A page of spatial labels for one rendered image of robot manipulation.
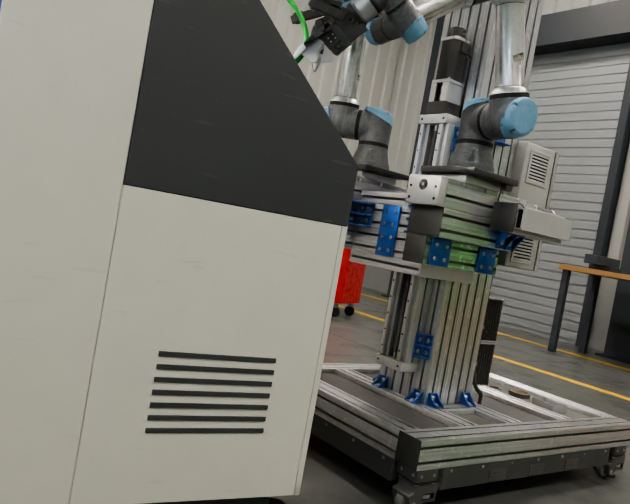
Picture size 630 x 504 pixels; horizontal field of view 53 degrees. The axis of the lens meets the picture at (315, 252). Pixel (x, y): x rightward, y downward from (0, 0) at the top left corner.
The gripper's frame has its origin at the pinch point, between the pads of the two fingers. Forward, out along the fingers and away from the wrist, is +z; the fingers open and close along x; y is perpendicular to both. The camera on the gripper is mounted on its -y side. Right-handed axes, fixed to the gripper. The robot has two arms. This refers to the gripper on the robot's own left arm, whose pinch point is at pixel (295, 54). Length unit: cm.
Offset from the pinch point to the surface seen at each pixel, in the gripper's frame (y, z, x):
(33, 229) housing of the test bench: 4, 57, -65
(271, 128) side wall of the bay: 14.7, 12.0, -30.6
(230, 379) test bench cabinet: 57, 55, -44
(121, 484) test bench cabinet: 59, 83, -62
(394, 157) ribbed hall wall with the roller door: 85, 59, 873
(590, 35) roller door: 96, -226, 642
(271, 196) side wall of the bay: 27.6, 21.8, -32.4
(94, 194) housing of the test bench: 5, 46, -57
